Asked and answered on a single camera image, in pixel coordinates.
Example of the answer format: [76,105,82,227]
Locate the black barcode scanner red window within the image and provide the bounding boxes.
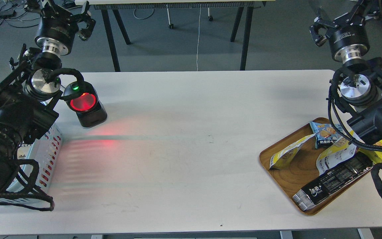
[62,81,107,128]

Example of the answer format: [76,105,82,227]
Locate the blue snack packet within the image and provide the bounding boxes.
[309,121,343,149]

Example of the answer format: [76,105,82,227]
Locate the white hanging cable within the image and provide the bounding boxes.
[196,7,202,72]

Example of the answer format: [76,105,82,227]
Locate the yellow white snack pouch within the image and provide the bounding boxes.
[269,133,316,170]
[316,136,359,175]

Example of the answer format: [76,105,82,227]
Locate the wooden tray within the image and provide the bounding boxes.
[259,123,370,216]

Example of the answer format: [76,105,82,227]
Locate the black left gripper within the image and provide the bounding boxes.
[25,0,96,55]

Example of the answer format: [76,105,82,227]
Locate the black leg background table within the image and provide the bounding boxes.
[75,0,276,72]

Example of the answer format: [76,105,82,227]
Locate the yellow cartoon snack packet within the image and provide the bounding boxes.
[355,140,382,167]

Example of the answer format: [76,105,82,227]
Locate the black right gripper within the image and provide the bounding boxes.
[309,0,382,63]

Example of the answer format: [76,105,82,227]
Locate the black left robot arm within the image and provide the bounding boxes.
[0,0,103,211]

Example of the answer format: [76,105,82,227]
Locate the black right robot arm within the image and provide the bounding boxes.
[309,0,382,198]

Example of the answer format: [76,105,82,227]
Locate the black snack package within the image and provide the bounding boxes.
[291,152,374,211]

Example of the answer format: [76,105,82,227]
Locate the light blue plastic basket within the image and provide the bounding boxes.
[0,124,63,204]

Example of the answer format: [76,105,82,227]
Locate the black floor cables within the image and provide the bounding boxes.
[0,0,79,43]

